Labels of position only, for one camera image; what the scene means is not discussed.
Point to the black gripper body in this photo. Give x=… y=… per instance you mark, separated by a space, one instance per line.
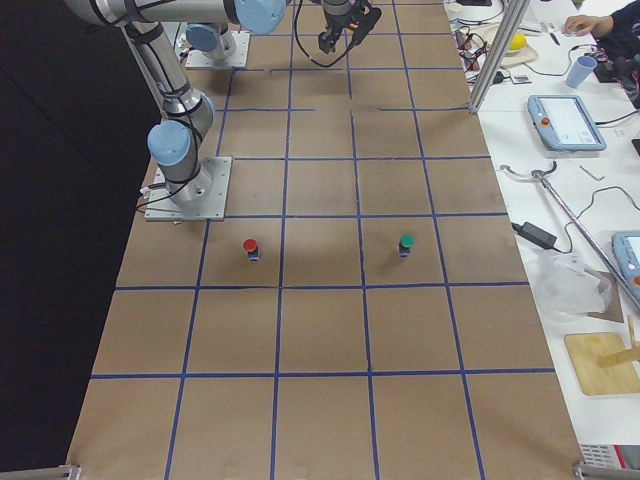
x=332 y=21

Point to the green push button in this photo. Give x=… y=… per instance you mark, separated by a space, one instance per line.
x=405 y=245

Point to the red push button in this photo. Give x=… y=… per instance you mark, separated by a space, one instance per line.
x=251 y=247

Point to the person's hand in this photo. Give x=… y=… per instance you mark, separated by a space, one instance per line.
x=581 y=25

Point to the beige rectangular tray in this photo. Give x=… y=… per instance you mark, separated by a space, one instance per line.
x=487 y=33

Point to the yellow lemon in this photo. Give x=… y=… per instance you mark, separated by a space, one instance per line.
x=518 y=42

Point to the small colourful card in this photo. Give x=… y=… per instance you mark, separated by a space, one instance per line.
x=520 y=79

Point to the teach pendant with screen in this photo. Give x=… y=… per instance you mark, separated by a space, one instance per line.
x=564 y=124

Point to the light blue plastic cup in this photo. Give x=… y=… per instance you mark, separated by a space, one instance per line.
x=580 y=70

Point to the metal rod with hook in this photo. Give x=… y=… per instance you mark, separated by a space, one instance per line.
x=542 y=177

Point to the black power adapter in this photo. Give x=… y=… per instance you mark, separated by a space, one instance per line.
x=535 y=235

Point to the brown paper mat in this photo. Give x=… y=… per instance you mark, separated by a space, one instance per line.
x=331 y=357

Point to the clear plastic bag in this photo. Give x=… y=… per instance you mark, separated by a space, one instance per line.
x=564 y=287

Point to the wooden cutting board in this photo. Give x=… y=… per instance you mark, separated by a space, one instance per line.
x=603 y=364

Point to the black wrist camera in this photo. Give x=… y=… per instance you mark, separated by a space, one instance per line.
x=362 y=20

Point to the aluminium frame post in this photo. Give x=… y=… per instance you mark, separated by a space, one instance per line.
x=513 y=15

